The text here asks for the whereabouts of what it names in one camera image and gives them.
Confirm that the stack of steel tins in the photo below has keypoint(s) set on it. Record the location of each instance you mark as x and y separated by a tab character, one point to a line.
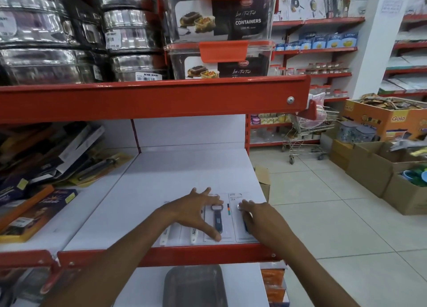
36	33

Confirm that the person's right hand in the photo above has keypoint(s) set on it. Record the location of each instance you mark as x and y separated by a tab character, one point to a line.
263	221

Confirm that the metal shopping cart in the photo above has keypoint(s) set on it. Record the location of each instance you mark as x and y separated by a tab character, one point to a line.
308	138

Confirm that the orange and dark flat box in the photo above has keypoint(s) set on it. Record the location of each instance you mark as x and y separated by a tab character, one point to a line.
36	216

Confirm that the stack of orange packets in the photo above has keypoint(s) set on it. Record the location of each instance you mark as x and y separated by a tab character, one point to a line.
273	286

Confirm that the row of cookware boxes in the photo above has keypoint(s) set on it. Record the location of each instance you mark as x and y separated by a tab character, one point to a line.
310	1

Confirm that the white shelf with red edge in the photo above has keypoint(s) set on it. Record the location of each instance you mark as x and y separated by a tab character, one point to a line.
140	196

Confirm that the clear container with orange lid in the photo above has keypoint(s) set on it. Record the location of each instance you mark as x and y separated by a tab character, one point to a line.
233	19
233	65

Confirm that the red background shelf rack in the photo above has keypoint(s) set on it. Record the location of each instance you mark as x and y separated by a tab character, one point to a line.
317	22

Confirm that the pink and white bag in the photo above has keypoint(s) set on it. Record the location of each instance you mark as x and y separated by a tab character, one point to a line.
315	116

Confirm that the red metal shelf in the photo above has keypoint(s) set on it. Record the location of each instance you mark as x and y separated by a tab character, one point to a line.
150	98

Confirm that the white shelf back panel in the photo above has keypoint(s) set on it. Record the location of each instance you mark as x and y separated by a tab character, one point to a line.
186	131

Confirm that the large orange cardboard box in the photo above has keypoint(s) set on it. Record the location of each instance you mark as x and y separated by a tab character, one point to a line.
390	121

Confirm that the person's left little finger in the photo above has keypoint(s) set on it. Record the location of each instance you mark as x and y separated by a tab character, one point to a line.
193	192

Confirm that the person's right forearm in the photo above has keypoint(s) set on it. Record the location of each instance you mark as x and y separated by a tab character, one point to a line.
307	276

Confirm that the person's left middle finger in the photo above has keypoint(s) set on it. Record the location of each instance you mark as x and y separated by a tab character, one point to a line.
213	198

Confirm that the brown cardboard box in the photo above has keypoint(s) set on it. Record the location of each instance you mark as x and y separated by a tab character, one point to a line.
405	198
340	153
370	170

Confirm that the person's left hand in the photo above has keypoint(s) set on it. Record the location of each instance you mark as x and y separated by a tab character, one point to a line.
186	211

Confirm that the pile of boxed kitchen tools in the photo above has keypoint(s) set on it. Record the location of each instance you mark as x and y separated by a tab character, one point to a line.
43	153

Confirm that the green and blue plastic bowls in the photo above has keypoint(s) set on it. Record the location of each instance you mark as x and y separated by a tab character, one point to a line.
415	177

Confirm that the row of small yellow boxes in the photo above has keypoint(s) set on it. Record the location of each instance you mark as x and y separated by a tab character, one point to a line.
273	118

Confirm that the yellow carded black tool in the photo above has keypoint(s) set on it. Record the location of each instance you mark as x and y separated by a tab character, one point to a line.
100	168

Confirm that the white paper notice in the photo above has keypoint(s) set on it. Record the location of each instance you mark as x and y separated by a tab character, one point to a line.
392	5

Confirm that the row of lidded glass jars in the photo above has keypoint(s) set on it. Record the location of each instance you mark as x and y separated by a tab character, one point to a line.
320	69

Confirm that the small open cardboard box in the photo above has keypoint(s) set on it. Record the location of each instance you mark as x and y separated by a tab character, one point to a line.
263	181

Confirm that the grey rectangular tray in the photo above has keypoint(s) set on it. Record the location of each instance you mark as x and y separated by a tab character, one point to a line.
196	288

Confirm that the row of blue white boxes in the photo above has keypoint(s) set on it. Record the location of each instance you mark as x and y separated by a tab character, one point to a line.
330	40

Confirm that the grey plastic storage containers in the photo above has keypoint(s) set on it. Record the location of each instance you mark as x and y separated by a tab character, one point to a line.
355	132

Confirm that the person's left thumb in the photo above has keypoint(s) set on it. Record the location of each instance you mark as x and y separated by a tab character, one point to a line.
209	232

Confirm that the person's left forearm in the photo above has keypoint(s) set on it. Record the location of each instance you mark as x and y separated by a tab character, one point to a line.
116	261

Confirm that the person's right fingers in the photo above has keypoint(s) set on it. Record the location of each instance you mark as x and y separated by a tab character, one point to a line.
247	205

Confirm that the red rack with white stacks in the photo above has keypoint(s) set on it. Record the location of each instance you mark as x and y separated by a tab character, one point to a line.
405	66

